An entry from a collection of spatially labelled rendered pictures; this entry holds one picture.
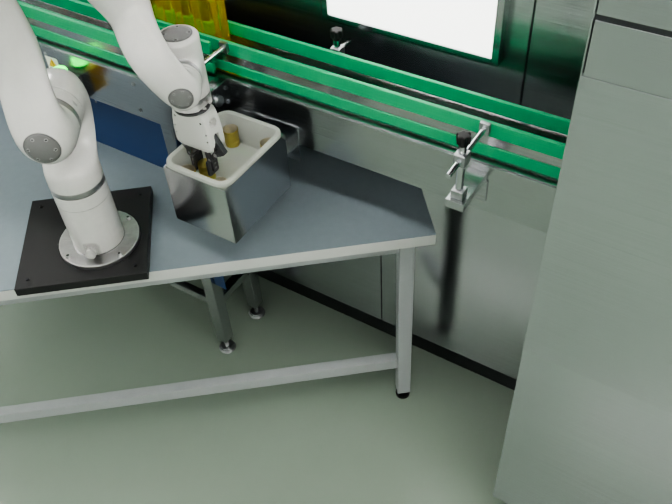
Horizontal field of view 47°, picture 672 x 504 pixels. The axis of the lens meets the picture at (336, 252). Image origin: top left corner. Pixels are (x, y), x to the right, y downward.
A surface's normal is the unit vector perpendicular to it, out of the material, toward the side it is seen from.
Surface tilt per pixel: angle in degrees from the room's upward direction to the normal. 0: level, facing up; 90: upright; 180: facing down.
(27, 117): 63
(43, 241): 0
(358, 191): 0
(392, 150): 90
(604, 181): 90
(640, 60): 90
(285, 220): 0
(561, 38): 90
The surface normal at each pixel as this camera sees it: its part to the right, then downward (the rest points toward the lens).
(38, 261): -0.05, -0.69
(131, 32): -0.33, 0.08
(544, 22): -0.53, 0.63
